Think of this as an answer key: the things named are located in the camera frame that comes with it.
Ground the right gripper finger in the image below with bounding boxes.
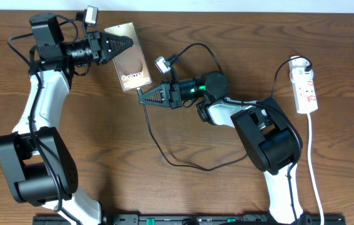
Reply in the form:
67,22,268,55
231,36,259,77
139,81,171,99
139,92,169,107

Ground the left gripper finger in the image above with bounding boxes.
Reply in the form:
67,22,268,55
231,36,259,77
100,32,133,53
101,47,131,64

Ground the black USB charging cable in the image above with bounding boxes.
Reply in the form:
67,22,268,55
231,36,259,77
136,56,313,172

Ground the white USB charger adapter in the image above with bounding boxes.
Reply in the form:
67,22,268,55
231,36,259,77
288,56,312,77

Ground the white power strip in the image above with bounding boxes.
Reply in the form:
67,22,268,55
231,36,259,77
290,67,318,114

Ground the black right camera cable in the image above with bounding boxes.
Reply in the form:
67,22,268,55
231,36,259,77
167,42,305,225

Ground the black camera cable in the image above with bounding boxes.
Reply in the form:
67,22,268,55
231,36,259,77
7,14,84,225
167,42,305,225

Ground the black left camera cable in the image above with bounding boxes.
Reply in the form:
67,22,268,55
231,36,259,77
7,14,84,225

